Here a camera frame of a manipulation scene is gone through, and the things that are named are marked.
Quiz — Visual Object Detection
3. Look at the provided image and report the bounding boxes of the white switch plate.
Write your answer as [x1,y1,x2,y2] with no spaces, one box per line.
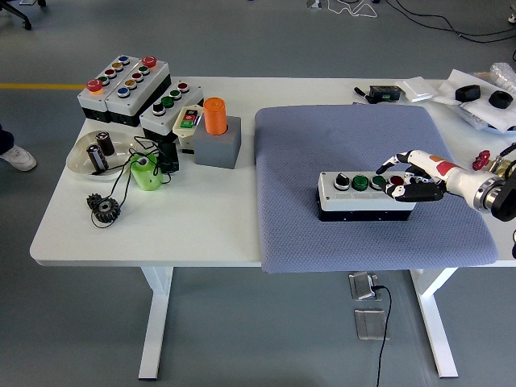
[394,76,439,102]

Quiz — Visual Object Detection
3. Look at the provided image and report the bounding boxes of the five-button white control box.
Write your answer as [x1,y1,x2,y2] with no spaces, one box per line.
[76,54,138,123]
[104,55,173,128]

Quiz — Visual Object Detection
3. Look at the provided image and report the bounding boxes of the black rubber ring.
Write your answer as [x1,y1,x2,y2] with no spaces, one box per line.
[488,90,515,109]
[454,84,483,102]

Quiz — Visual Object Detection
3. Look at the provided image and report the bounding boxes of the brass valve red handle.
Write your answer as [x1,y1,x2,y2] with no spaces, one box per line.
[472,149,510,177]

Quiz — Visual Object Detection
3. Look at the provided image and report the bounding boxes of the grey-blue textured mat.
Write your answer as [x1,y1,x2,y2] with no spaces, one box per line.
[253,103,499,275]

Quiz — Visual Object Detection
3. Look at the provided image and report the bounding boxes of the white table leg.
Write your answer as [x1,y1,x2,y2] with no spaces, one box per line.
[410,268,460,379]
[138,266,174,381]

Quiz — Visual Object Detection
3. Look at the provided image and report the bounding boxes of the light green cylinder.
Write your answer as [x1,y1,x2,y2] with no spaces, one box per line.
[128,154,164,192]

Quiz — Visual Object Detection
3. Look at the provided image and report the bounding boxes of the dark brown capacitor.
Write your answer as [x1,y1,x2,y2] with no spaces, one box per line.
[85,144,109,173]
[94,131,117,157]

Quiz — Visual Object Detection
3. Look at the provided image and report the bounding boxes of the clear bubble wrap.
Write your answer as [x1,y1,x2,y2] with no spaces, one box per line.
[489,61,516,94]

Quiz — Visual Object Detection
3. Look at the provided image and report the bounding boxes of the black office chair base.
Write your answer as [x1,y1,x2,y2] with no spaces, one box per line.
[0,0,48,31]

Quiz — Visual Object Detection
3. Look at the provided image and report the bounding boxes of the black floor power cable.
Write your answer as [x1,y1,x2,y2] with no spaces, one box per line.
[371,285,393,387]

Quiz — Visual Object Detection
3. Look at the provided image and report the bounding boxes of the small black box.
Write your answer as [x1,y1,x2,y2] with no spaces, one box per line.
[156,140,181,175]

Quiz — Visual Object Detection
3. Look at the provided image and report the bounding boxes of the four-control white button box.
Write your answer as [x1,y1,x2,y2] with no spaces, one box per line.
[139,79,205,143]
[316,171,418,223]

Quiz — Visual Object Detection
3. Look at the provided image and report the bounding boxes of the white floor cable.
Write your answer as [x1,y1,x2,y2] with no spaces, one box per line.
[326,0,380,19]

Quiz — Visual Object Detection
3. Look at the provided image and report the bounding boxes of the grey block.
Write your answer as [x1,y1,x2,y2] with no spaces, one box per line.
[193,115,243,170]

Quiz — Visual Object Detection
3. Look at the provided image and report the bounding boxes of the black floor cables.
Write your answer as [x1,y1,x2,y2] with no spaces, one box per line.
[385,0,516,44]

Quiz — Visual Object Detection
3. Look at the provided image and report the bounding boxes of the thin black wire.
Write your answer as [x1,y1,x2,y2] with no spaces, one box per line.
[89,135,174,230]

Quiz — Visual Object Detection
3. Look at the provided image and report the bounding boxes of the large dark metal gear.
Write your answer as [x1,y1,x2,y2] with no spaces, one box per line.
[91,197,122,224]

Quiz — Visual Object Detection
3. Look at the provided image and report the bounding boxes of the black electronic module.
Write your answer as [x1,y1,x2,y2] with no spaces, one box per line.
[368,84,402,102]

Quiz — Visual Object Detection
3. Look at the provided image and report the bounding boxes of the closed metal floor plate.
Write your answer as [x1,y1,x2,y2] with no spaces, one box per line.
[353,308,390,341]

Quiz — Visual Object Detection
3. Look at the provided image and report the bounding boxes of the person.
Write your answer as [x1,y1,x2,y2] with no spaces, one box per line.
[0,123,37,173]

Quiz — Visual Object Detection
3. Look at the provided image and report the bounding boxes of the orange cylinder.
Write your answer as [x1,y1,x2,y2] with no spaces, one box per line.
[202,97,229,136]

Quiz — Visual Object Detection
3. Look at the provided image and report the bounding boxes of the white paper sheet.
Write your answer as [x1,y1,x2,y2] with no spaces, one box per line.
[437,68,516,133]

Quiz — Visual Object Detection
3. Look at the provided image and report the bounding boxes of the beige red-green switch box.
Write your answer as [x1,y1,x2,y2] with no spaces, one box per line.
[172,104,204,154]

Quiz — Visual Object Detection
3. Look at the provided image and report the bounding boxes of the clear shallow dish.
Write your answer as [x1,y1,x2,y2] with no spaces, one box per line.
[65,129,140,183]

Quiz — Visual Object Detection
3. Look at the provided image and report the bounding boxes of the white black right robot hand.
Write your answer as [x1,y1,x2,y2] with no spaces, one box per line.
[375,149,483,209]

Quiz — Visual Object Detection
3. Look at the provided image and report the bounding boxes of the open metal floor socket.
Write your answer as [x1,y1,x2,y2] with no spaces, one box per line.
[348,272,383,302]

